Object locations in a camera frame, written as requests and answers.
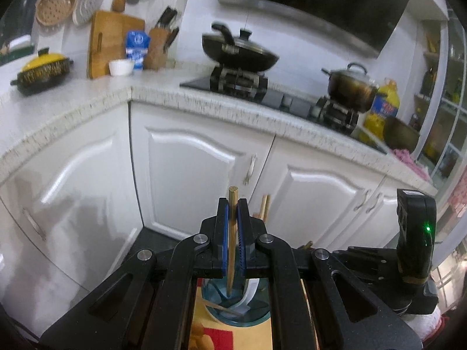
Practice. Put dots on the wooden knife block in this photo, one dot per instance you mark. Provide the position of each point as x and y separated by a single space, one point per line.
157 49

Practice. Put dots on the steel stockpot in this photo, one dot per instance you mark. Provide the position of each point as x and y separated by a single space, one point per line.
350 91

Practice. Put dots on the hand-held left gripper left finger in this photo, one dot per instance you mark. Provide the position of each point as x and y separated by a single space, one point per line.
225 238

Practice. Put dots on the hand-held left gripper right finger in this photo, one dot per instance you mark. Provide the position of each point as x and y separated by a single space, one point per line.
240 238

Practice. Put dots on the small white bowl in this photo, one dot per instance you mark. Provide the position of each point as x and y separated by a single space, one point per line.
121 67

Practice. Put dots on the white spoon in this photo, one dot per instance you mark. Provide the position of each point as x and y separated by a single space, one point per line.
250 291

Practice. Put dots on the yellow-lidded black casserole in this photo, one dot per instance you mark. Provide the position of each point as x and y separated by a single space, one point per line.
42 71

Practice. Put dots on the black wok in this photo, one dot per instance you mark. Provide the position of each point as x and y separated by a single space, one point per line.
237 62

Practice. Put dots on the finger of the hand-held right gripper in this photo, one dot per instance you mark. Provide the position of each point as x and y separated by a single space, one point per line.
372 262

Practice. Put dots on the yellow oil bottle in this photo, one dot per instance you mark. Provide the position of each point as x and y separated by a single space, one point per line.
383 109

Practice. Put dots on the bamboo steamer basket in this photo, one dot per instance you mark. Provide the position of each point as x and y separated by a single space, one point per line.
55 5

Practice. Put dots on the metal bowl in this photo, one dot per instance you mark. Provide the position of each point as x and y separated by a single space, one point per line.
401 135

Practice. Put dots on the black burner grate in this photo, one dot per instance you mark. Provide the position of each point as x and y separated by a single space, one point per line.
239 84
334 116

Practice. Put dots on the green and white container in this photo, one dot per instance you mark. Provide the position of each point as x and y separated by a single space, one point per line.
16 53

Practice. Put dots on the blue and white bag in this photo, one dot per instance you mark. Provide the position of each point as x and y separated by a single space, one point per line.
138 49

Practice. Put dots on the teal glass jar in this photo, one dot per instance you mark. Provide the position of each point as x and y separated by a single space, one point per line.
255 317

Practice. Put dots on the white-framed glass cabinet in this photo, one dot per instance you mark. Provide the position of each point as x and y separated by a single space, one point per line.
443 98

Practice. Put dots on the person's right forearm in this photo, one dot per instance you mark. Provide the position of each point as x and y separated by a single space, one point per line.
427 326

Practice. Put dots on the white cabinet door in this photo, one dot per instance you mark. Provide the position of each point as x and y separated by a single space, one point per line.
321 197
29 280
197 167
397 189
73 175

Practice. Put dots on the metal steamer plate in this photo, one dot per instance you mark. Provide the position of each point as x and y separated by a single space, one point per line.
89 2

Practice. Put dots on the pink cloth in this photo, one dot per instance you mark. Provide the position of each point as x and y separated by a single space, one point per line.
414 164

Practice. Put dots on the wooden cutting board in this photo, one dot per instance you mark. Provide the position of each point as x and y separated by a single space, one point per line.
109 40

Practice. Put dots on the black range hood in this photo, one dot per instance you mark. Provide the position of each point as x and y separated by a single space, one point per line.
321 3

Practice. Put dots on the black glass cooktop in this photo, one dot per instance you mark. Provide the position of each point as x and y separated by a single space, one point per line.
288 100

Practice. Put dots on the glass wok lid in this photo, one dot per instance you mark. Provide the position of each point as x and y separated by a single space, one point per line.
244 45

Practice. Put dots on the colourful patterned mat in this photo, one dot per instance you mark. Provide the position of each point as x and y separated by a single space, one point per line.
251 335

